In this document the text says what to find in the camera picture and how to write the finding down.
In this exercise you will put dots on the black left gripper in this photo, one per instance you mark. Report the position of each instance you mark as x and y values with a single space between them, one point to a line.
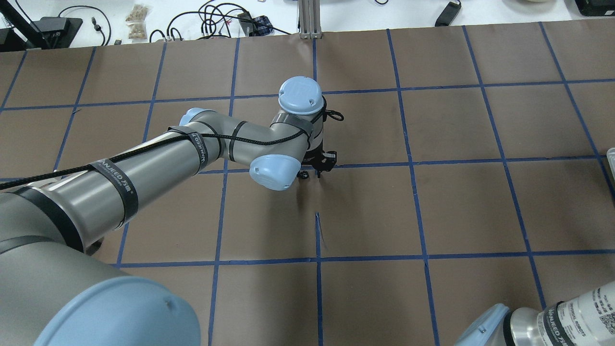
317 157

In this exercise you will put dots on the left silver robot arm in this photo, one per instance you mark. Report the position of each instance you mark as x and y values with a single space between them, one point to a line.
53 293

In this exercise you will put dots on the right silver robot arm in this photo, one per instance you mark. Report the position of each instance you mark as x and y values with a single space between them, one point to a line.
587 320

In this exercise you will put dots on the silver metal tray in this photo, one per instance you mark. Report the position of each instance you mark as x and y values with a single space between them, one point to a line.
610 156

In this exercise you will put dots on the black power adapter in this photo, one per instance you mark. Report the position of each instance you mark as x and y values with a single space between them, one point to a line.
448 14

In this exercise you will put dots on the aluminium frame post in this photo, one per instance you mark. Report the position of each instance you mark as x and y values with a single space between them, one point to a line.
309 23

